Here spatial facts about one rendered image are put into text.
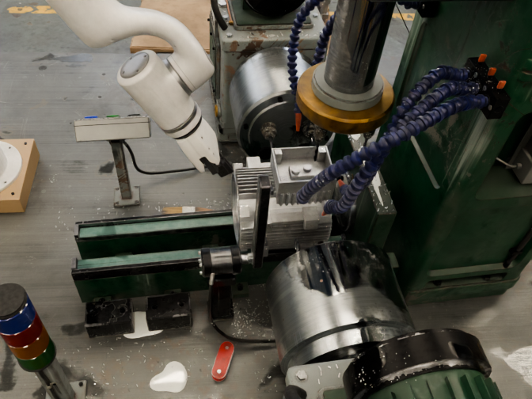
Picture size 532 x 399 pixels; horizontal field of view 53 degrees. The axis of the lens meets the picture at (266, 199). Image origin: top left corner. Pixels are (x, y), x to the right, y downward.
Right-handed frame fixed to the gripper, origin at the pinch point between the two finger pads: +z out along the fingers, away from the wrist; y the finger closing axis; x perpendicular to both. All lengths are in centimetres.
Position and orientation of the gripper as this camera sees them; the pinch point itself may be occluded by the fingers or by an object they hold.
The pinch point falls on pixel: (222, 167)
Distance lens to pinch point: 117.1
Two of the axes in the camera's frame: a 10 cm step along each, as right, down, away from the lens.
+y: 1.6, 7.6, -6.3
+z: 4.3, 5.2, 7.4
